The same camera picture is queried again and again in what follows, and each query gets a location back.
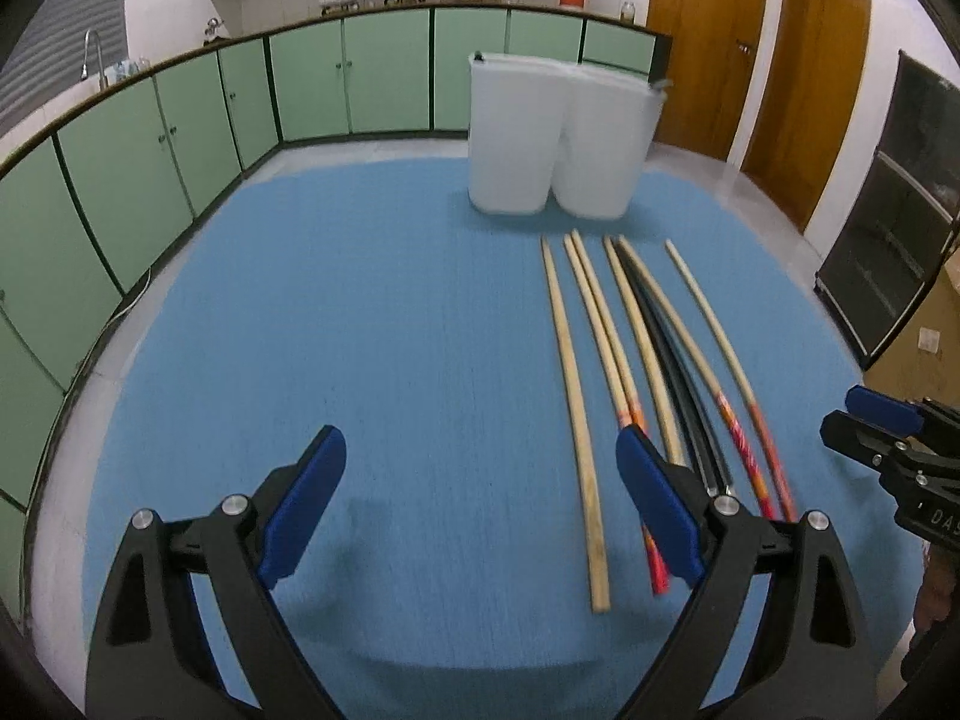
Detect cardboard box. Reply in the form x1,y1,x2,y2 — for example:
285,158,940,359
864,250,960,408

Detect left wooden door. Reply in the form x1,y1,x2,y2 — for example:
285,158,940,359
646,0,766,160

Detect red-ended wooden chopstick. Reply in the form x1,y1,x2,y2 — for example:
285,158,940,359
664,239,799,522
563,234,669,596

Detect person's hand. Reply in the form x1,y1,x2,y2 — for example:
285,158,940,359
913,544,958,632

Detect white double utensil holder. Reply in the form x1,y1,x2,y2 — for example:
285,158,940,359
467,52,669,221

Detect blue felt table mat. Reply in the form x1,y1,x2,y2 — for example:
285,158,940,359
79,156,925,720

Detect black glass cabinet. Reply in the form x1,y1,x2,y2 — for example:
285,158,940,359
814,52,958,369

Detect red-patterned wooden chopstick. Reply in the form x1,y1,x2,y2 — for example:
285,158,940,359
619,236,778,520

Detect right wooden door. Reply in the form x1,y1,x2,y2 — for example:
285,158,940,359
742,0,871,231

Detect wooden door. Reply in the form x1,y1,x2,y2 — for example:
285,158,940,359
646,0,766,160
742,0,871,231

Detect plain wooden chopstick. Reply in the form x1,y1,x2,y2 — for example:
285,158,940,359
540,238,612,614
604,236,686,466

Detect green lower kitchen cabinets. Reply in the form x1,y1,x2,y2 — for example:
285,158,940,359
2,4,674,611

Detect chrome kitchen faucet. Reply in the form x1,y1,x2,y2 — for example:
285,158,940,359
82,28,107,91

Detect orange-ended wooden chopstick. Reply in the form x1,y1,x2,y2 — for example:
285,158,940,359
571,231,647,429

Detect black chopstick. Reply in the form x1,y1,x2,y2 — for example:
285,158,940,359
611,237,724,497
628,260,736,496

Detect grey window blind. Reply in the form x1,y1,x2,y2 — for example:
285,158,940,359
2,0,128,133

